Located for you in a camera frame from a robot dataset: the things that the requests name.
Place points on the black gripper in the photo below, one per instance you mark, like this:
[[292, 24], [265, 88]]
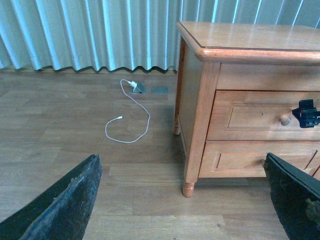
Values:
[[307, 115]]

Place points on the wooden drawer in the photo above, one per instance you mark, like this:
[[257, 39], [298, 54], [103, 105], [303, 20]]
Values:
[[242, 159], [259, 116]]

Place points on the pale pleated curtain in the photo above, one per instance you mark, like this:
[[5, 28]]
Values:
[[115, 34]]

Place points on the open grey floor socket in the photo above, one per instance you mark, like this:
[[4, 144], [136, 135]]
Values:
[[140, 89]]

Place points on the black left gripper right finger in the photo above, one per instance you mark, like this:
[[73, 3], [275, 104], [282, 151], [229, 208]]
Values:
[[295, 196]]

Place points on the closed grey floor socket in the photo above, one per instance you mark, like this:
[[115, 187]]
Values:
[[160, 90]]

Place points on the light wooden nightstand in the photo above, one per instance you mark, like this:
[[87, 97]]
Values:
[[236, 57]]

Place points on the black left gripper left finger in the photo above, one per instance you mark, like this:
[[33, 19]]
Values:
[[62, 211]]

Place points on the white plug in floor socket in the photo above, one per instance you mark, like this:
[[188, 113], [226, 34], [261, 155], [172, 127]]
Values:
[[132, 84]]

